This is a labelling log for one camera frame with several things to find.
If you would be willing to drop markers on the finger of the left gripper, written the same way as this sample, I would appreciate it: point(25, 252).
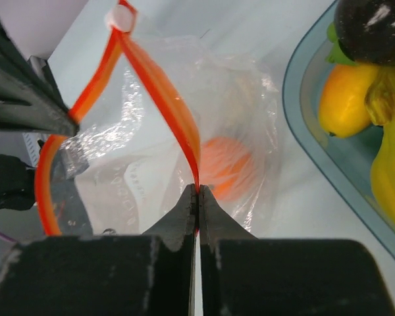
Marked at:
point(27, 103)

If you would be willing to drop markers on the clear zip top bag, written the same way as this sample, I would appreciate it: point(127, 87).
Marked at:
point(144, 115)

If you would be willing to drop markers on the yellow mango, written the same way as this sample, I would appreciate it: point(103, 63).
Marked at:
point(342, 112)

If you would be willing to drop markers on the dark purple mangosteen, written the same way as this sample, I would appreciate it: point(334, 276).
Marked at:
point(366, 30)

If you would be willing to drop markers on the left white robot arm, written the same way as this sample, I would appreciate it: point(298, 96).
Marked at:
point(17, 177)

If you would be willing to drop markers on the orange fruit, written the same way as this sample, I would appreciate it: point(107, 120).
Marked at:
point(227, 167)

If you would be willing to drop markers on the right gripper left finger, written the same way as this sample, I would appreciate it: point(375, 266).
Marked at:
point(147, 274)

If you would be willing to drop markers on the yellow banana bunch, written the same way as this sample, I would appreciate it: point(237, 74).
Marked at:
point(380, 103)

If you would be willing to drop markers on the teal plastic fruit tray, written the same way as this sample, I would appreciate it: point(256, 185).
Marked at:
point(346, 163)

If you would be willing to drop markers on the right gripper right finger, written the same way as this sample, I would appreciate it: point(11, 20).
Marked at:
point(245, 275)

